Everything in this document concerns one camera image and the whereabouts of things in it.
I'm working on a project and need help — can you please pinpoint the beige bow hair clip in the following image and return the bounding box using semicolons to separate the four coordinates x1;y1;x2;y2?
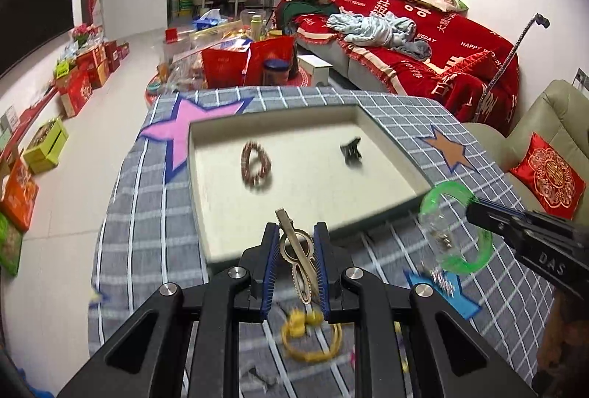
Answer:
275;208;318;305

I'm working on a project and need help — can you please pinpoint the green translucent bangle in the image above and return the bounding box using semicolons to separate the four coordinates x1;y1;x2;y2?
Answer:
418;181;493;275

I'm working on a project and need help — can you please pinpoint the yellow hair tie with beads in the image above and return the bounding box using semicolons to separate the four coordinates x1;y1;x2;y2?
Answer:
279;307;346;364

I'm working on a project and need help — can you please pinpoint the silver rhinestone hair clip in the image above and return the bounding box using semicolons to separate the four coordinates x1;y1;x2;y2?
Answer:
423;265;458;297

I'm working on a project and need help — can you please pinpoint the cream jewelry tray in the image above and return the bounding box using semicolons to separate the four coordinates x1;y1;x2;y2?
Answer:
188;105;432;265

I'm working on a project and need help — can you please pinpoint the red embroidered cushion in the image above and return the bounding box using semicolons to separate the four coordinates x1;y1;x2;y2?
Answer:
510;133;586;221

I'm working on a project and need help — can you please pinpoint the black claw hair clip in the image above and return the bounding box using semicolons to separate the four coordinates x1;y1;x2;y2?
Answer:
341;137;361;167

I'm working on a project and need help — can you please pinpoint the beige armchair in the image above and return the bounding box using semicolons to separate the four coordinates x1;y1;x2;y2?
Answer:
465;80;588;212

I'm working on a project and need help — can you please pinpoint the grey checked star tablecloth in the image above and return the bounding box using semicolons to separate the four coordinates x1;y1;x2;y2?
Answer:
89;87;552;397

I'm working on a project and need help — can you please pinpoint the red covered sofa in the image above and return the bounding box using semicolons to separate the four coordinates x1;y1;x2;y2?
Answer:
283;0;520;134

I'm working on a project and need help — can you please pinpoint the blue lidded jar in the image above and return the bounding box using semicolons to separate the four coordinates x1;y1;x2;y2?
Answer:
262;59;290;86

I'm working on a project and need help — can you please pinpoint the white small stool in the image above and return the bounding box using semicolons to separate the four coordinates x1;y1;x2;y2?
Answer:
297;54;331;87

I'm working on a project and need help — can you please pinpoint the red gift bag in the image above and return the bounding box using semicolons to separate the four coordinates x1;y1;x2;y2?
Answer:
202;36;295;89

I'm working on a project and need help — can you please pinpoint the black selfie stick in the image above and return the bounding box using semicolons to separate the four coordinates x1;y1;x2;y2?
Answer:
473;13;550;122

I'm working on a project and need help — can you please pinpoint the light blue crumpled blanket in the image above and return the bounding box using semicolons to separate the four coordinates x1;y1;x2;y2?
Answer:
327;12;432;62

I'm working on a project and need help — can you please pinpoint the yellow green gift box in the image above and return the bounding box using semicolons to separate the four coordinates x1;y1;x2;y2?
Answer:
23;118;69;175

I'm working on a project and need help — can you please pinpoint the orange snack box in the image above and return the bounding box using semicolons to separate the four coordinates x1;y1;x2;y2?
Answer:
1;158;39;232

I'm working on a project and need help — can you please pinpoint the red gift box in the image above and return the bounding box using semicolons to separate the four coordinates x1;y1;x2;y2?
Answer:
56;68;93;118

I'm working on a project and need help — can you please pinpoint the green snack bag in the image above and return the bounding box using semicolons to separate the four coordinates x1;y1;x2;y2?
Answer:
0;214;23;277

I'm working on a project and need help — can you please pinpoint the brown spiral hair tie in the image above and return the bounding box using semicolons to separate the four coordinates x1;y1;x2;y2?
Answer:
239;141;273;189

